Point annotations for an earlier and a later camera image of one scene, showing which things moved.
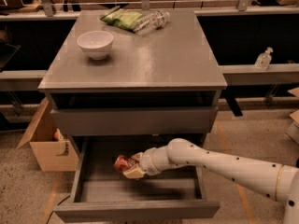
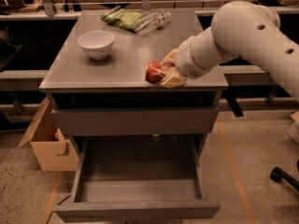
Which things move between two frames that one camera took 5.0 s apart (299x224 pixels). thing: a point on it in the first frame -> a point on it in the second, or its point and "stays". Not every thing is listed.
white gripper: [146, 163] -> [186, 61]
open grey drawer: [102, 193] stays
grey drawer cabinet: [161, 82] stays
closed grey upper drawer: [134, 121] stays
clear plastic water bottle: [154, 21] stays
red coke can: [123, 161] -> [155, 70]
